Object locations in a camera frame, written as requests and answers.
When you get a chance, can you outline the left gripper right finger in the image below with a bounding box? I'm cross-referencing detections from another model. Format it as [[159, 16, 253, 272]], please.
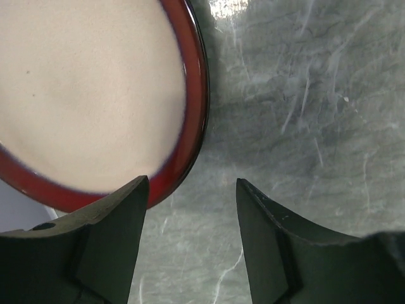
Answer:
[[236, 179, 404, 303]]

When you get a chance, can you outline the beige brown-rimmed round plate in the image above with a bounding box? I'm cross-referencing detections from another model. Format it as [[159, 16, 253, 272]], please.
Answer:
[[1, 1, 209, 212]]

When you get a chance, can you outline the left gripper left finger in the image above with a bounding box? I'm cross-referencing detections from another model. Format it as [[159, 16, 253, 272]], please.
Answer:
[[1, 176, 149, 303]]

